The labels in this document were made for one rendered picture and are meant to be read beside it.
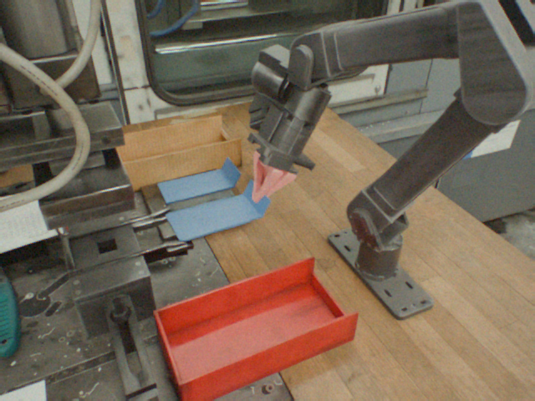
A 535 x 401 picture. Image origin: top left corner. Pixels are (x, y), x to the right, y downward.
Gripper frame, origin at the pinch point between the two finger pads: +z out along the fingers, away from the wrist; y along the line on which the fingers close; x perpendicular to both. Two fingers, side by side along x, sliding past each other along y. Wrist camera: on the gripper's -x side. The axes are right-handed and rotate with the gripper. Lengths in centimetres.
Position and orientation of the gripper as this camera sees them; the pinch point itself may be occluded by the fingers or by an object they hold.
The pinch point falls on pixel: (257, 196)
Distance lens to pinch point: 76.1
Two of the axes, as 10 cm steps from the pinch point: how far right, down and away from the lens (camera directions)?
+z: -4.4, 8.4, 3.1
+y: -7.7, -1.8, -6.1
